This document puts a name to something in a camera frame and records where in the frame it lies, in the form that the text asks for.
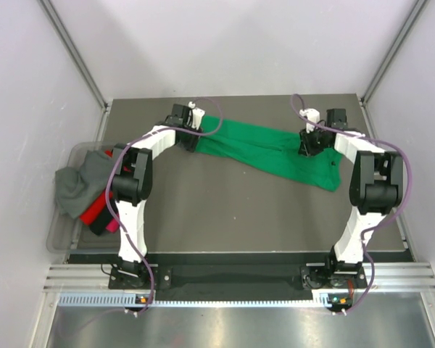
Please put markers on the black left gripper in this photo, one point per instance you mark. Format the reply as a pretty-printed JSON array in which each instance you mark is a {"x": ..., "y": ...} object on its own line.
[{"x": 191, "y": 144}]

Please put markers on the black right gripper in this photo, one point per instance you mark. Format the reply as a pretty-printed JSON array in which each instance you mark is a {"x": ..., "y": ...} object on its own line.
[{"x": 305, "y": 148}]

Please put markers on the green t shirt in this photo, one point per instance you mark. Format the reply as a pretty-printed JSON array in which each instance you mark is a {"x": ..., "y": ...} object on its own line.
[{"x": 273, "y": 151}]

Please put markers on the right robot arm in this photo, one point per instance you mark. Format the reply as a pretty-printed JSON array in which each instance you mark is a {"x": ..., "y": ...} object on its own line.
[{"x": 376, "y": 188}]

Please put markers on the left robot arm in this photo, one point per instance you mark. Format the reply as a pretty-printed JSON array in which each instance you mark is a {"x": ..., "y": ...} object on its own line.
[{"x": 132, "y": 182}]

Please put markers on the pink t shirt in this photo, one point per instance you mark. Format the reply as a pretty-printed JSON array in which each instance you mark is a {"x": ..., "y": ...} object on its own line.
[{"x": 113, "y": 226}]

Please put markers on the grey t shirt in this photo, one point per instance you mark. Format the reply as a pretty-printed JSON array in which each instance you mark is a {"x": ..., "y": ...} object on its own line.
[{"x": 77, "y": 189}]

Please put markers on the red t shirt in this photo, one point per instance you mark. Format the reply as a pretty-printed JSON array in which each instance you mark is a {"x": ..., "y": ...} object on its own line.
[{"x": 96, "y": 210}]

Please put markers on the clear plastic bin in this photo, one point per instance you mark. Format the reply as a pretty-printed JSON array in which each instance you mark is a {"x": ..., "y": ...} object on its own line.
[{"x": 71, "y": 235}]

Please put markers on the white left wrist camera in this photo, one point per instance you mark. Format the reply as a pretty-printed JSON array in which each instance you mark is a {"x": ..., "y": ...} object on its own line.
[{"x": 196, "y": 115}]

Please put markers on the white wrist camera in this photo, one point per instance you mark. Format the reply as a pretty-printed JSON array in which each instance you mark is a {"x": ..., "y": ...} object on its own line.
[
  {"x": 196, "y": 115},
  {"x": 312, "y": 118}
]

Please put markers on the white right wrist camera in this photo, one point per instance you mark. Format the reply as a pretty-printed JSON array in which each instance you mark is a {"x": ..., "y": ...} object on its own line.
[{"x": 312, "y": 118}]

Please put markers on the left aluminium corner post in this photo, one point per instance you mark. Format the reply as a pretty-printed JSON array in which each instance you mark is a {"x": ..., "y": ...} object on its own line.
[{"x": 56, "y": 22}]

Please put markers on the aluminium corner post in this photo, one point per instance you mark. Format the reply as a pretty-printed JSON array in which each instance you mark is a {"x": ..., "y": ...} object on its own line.
[
  {"x": 56, "y": 22},
  {"x": 398, "y": 41}
]

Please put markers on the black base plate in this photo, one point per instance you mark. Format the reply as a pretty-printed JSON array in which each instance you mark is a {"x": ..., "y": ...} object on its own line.
[{"x": 297, "y": 276}]

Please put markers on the aluminium frame rail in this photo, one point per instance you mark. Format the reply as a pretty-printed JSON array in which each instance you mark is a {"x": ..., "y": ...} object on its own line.
[{"x": 389, "y": 277}]

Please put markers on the right aluminium corner post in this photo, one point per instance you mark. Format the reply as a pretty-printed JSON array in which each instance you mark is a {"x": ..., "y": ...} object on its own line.
[{"x": 398, "y": 41}]

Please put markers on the grey slotted cable duct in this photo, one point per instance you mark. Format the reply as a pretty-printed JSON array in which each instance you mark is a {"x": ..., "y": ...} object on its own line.
[{"x": 138, "y": 301}]

